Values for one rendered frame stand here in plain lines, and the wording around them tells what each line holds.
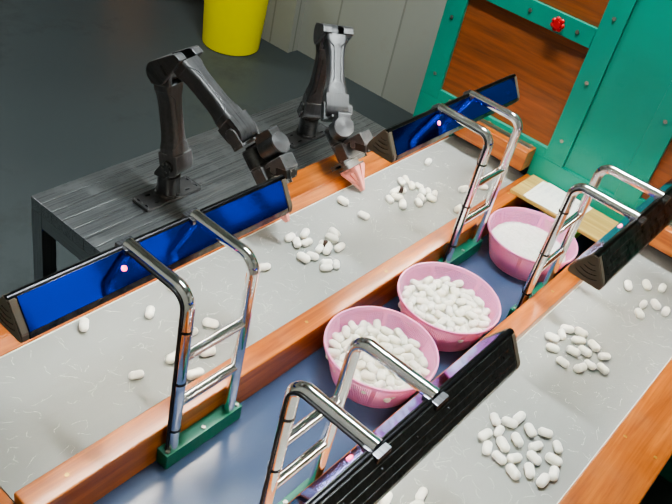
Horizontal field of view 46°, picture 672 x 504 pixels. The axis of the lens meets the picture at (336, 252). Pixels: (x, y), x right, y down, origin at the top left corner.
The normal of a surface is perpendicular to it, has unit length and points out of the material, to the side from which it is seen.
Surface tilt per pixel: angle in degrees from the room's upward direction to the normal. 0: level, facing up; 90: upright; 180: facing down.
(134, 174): 0
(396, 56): 90
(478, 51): 90
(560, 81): 90
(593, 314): 0
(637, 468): 0
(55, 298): 58
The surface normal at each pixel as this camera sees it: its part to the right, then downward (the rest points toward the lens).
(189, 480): 0.20, -0.77
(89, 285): 0.73, 0.03
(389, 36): -0.62, 0.37
